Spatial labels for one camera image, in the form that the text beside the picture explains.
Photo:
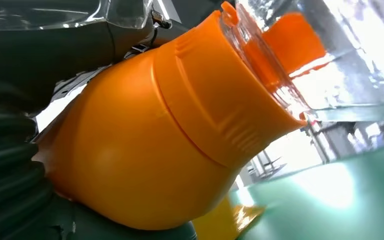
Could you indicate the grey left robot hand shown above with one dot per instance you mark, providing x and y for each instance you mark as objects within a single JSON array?
[{"x": 46, "y": 56}]

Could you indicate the orange bottle with clear cap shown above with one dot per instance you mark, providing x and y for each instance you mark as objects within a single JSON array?
[{"x": 145, "y": 139}]

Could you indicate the yellow taped cardboard box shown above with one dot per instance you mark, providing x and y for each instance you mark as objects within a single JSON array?
[{"x": 222, "y": 222}]

